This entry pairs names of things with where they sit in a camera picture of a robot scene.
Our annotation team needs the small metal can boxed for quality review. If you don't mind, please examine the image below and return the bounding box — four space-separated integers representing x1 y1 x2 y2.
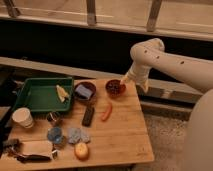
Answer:
46 112 61 126

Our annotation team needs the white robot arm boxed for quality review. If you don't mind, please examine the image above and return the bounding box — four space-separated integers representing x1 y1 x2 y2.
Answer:
121 38 213 171

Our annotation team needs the green plastic tray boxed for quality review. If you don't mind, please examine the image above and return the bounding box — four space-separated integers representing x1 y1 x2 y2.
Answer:
12 78 74 113

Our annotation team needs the red bowl with dark contents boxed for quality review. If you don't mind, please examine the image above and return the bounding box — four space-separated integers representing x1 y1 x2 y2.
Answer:
105 79 126 98

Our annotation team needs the blue crumpled cloth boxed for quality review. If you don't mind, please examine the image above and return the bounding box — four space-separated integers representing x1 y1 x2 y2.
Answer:
68 128 90 144

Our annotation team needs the dark red bowl with sponge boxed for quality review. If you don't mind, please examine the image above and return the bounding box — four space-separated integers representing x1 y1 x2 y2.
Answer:
74 81 96 101

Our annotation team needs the white paper cup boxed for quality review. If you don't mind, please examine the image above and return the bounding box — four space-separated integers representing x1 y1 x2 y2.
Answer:
12 107 34 128

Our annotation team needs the orange carrot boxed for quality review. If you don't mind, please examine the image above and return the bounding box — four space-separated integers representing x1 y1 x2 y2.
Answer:
101 102 112 121

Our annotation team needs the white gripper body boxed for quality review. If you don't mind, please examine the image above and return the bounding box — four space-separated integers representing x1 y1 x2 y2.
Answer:
126 63 150 85

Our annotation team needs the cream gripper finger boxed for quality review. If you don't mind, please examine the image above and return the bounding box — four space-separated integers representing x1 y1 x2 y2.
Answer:
140 81 149 93
120 75 129 85

